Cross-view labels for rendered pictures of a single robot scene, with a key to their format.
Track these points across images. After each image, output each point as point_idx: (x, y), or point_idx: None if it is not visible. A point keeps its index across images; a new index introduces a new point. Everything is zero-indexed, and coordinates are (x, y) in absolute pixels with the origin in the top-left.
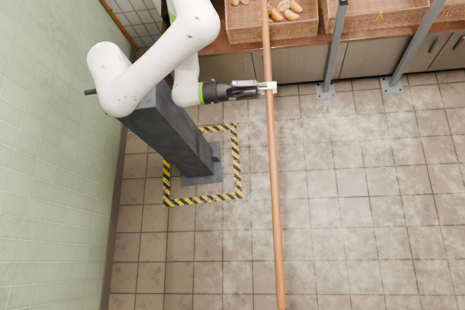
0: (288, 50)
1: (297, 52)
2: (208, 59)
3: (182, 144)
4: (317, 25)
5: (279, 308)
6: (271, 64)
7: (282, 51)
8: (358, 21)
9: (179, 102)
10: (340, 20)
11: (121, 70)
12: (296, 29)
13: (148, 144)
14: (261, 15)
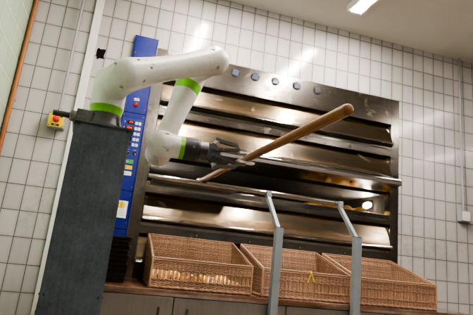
0: (219, 306)
1: (230, 313)
2: (114, 299)
3: (98, 266)
4: (251, 276)
5: (347, 103)
6: None
7: (212, 306)
8: (291, 280)
9: (161, 135)
10: (279, 249)
11: None
12: (228, 283)
13: (52, 238)
14: None
